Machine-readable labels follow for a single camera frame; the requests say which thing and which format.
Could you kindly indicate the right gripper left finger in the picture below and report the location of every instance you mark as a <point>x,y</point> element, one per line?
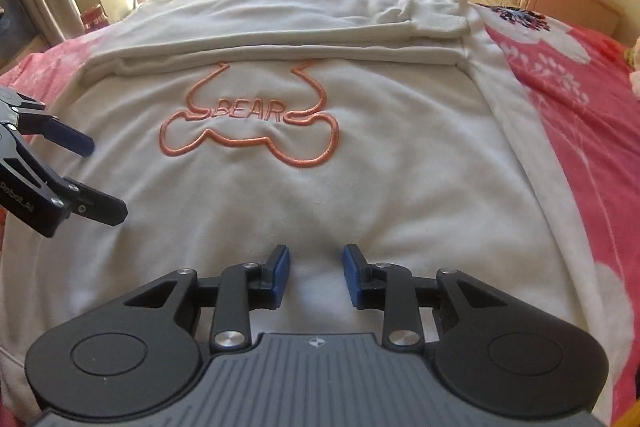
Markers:
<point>245,288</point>

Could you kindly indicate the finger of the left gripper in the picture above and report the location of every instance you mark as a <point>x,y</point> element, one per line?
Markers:
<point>54,130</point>
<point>88,202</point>

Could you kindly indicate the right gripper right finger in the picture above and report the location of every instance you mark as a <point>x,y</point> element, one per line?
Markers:
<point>390,289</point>

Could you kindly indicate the white sweatshirt orange bear outline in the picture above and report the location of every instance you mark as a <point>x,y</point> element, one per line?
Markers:
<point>231,126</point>

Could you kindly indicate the pink floral bed blanket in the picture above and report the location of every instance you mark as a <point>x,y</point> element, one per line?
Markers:
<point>578,84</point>

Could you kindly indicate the cream fluffy blanket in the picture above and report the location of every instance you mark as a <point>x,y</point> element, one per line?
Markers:
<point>632,57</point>

